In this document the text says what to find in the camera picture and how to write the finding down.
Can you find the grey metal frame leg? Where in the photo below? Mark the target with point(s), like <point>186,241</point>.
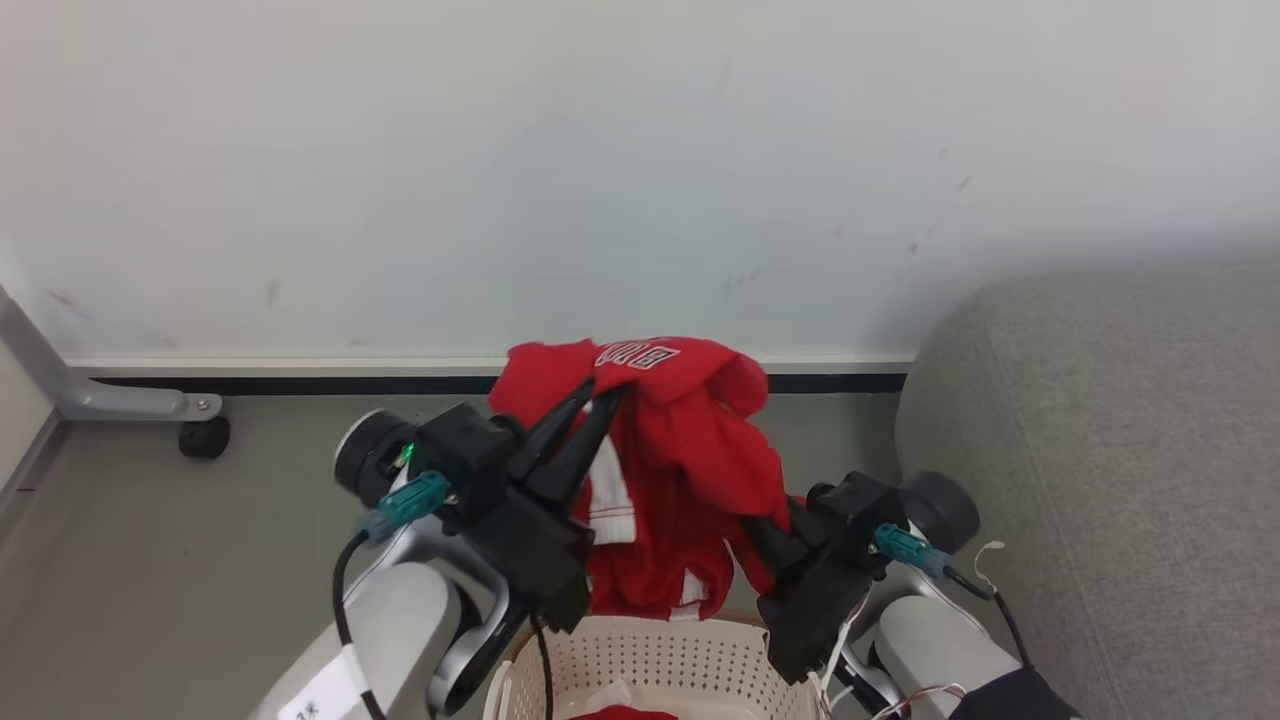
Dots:
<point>100,400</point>

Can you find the red jersey with white trim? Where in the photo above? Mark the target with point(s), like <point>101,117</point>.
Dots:
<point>700,450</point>

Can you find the grey fabric sofa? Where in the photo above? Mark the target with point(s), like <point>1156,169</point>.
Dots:
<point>1120,450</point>

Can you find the teal left camera connector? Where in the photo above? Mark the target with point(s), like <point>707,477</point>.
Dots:
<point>415,497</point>

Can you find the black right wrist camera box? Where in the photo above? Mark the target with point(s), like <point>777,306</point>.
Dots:
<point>855,515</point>

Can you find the teal camera connector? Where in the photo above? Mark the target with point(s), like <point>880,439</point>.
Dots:
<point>415,497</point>
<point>905,548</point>

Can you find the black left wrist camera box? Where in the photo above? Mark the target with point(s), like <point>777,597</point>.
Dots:
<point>465,455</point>

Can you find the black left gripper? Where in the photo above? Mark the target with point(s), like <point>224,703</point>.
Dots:
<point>535,560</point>

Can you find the white perforated laundry basket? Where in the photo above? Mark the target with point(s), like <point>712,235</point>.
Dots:
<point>660,660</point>

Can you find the red garment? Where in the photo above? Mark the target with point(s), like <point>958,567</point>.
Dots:
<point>625,714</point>

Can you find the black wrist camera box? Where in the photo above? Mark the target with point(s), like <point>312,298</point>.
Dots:
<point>465,455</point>
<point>855,515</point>

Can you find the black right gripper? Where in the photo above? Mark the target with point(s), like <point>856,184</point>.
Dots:
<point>815,620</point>

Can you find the teal right camera connector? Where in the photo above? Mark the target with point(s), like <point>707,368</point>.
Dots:
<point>905,548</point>

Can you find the white and black baseboard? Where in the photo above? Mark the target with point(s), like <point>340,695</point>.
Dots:
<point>300,375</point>

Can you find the black caster wheel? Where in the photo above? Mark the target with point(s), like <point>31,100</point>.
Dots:
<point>205,437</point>

